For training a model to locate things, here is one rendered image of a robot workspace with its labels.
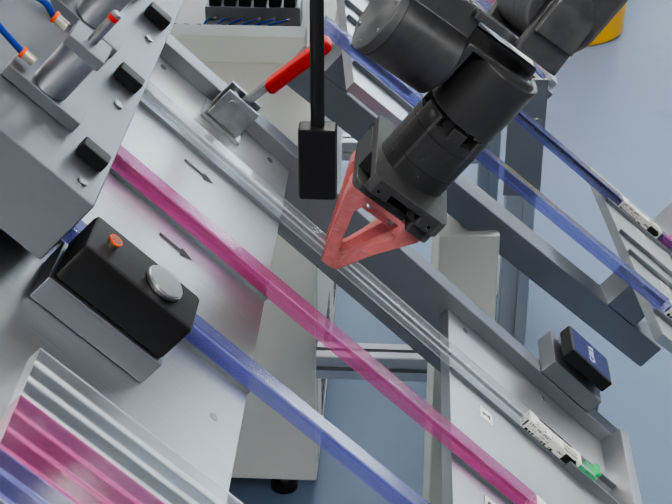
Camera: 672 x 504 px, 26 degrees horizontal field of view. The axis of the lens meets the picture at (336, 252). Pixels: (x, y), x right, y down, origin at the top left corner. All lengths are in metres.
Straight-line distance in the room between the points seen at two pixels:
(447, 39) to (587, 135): 2.63
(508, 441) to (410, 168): 0.24
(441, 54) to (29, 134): 0.32
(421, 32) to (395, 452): 1.55
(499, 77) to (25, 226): 0.36
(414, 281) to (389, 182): 0.20
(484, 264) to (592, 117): 2.31
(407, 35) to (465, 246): 0.47
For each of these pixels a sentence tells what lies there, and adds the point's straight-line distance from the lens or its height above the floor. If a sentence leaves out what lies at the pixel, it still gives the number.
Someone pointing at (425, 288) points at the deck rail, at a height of 0.87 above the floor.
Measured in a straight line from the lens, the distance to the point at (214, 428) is 0.84.
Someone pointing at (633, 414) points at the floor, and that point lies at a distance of 2.60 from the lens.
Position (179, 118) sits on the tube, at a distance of 1.05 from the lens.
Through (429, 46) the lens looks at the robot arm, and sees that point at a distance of 0.98.
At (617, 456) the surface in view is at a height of 0.73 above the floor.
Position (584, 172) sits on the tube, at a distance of 1.54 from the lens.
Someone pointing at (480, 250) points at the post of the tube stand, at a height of 0.80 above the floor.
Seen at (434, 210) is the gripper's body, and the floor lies 1.01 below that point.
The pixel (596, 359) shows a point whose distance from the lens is 1.28.
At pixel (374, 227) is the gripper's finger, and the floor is 0.96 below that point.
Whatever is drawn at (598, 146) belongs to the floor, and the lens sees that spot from 3.56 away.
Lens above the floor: 1.48
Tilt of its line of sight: 29 degrees down
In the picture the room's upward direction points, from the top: straight up
